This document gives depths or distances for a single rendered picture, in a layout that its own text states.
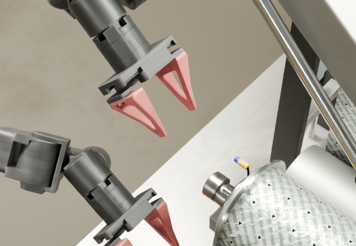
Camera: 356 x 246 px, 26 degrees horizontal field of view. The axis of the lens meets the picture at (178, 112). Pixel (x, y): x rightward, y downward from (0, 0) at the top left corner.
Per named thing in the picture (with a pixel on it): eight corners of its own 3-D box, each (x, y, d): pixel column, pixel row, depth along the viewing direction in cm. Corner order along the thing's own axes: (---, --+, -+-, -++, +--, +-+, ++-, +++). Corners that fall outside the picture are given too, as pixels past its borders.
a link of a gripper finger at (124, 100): (140, 150, 101) (98, 92, 99) (176, 117, 105) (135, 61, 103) (165, 143, 95) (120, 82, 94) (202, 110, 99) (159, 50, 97)
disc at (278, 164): (277, 201, 108) (289, 138, 97) (279, 203, 108) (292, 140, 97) (209, 273, 101) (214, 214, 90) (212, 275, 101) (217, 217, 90)
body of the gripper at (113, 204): (99, 247, 116) (67, 210, 115) (145, 203, 120) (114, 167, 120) (113, 242, 110) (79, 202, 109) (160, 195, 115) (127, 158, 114)
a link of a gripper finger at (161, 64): (157, 135, 103) (115, 78, 101) (191, 104, 106) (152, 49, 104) (181, 128, 97) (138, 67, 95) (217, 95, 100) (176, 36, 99)
